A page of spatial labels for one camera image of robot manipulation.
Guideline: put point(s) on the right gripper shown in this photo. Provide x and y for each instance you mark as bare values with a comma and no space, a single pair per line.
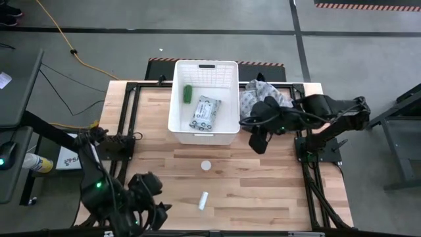
268,113

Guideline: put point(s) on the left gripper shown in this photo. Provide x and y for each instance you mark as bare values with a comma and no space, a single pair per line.
146,186

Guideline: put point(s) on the white tube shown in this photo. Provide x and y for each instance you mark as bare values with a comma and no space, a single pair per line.
203,200

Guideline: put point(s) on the printed bottle package pouch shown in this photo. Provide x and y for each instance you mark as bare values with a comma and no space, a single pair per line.
204,113

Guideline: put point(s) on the small white round cap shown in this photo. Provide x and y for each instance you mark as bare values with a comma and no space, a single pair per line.
206,165

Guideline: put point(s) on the green bandage roll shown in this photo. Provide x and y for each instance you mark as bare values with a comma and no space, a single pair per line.
187,94

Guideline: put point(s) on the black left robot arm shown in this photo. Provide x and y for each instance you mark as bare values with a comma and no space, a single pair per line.
90,177

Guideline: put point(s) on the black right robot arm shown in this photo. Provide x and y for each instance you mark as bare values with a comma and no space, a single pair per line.
332,105

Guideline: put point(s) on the white plastic basket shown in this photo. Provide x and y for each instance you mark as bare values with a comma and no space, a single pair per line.
227,115

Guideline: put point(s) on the grey patterned cloth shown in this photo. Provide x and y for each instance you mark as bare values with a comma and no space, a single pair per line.
246,100

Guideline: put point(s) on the white box with logo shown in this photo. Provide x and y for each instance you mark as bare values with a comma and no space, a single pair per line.
67,161

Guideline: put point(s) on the black hazard-striped floor mat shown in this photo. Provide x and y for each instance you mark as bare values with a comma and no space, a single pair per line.
361,6
158,70

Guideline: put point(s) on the white yellow spray bottle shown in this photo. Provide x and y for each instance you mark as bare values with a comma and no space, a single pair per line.
39,163

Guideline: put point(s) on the black side table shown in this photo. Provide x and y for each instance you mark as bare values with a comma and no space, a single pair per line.
404,105

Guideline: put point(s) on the grey desk shelf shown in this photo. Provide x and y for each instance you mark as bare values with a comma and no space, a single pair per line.
19,177

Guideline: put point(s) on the black computer mouse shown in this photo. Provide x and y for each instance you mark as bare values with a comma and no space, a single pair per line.
8,154

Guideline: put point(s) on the grey desk top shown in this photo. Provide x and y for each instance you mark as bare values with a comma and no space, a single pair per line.
16,102

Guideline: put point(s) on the white paper note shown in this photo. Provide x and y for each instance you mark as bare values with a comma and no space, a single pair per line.
4,80

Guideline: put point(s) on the person's shoe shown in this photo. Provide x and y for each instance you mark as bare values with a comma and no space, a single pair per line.
10,11
7,21

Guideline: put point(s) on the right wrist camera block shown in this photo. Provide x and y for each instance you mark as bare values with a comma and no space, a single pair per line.
259,141

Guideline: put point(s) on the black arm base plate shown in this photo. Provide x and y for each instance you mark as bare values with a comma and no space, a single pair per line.
329,154
121,151

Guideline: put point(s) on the black aluminium table frame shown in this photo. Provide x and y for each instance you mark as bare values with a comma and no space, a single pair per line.
151,85

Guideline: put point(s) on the silver table edge bracket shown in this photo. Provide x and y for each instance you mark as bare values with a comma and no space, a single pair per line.
306,234

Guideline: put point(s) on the black desk frame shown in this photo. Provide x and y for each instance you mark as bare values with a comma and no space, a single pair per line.
36,121

